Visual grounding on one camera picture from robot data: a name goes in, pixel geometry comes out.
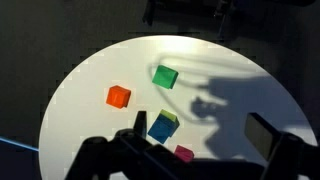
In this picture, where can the grey metal window floor rail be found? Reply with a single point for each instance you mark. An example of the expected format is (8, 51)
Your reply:
(16, 142)

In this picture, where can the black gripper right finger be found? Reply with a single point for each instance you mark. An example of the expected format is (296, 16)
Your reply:
(286, 156)

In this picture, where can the blue block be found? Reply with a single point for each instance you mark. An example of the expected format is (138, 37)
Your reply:
(160, 130)

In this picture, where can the yellow-green block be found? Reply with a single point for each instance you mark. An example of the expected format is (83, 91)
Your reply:
(168, 115)

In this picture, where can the green block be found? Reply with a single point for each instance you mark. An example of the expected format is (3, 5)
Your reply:
(164, 76)

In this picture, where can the pink block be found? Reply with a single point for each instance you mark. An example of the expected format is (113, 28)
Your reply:
(183, 154)

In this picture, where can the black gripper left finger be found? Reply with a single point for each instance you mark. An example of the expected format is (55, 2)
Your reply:
(110, 156)

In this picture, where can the orange block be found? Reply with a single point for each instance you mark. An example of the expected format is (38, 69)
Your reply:
(117, 97)

